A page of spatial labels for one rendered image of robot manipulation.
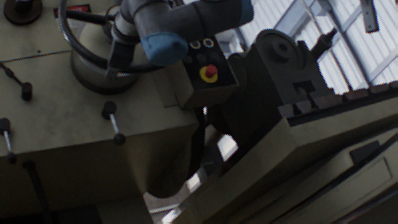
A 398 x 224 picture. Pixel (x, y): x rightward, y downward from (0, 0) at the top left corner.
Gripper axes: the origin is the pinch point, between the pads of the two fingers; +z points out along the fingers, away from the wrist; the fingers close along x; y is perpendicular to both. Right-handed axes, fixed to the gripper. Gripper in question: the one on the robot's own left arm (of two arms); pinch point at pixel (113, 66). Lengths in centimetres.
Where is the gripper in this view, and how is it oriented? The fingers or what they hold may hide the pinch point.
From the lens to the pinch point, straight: 117.8
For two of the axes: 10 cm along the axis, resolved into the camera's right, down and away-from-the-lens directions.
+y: -9.4, -2.4, -2.6
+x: -0.5, 8.3, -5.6
